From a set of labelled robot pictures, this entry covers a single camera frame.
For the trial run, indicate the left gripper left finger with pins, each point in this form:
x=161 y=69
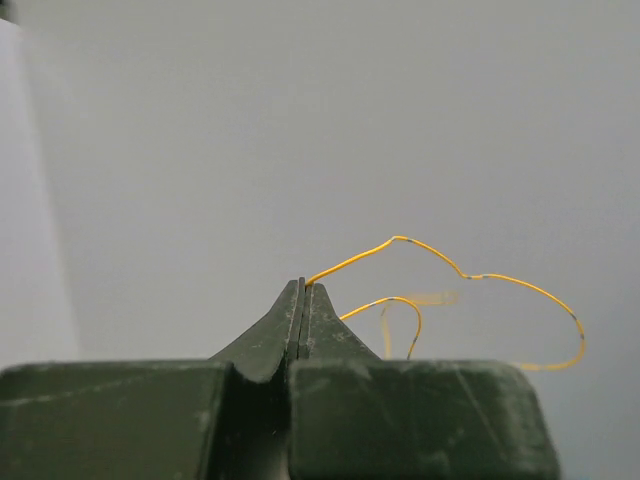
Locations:
x=224 y=417

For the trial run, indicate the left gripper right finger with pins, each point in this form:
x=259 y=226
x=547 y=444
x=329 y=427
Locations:
x=356 y=416

